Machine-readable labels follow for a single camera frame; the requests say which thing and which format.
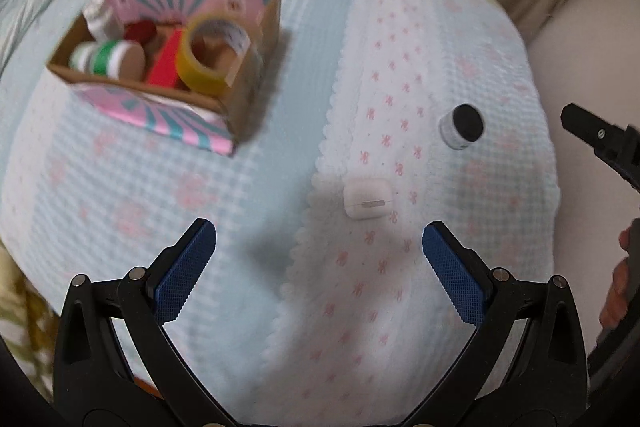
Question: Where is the red rectangular box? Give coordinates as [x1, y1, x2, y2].
[146, 29, 188, 88]

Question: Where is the black-lid jar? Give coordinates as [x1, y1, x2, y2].
[438, 104, 486, 151]

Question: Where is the white pill bottle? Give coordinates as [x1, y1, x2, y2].
[82, 0, 126, 42]

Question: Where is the olive and white patterned cloth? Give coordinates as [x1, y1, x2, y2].
[0, 247, 66, 403]

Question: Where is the person's right hand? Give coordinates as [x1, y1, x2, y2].
[599, 226, 636, 329]

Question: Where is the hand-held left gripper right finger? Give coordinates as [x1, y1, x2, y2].
[400, 221, 587, 427]

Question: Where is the red-lid jar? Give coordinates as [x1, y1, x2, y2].
[122, 21, 157, 45]

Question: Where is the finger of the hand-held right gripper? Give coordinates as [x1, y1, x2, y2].
[561, 103, 640, 194]

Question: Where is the cardboard box with pink print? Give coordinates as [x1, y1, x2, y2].
[46, 0, 283, 156]

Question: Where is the yellow tape roll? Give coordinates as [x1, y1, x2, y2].
[176, 13, 252, 88]

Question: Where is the white earbuds case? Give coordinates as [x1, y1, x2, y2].
[343, 179, 392, 219]

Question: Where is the white-lid green jar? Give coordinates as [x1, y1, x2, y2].
[92, 41, 147, 80]

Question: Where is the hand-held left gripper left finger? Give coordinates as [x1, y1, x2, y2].
[52, 217, 236, 427]

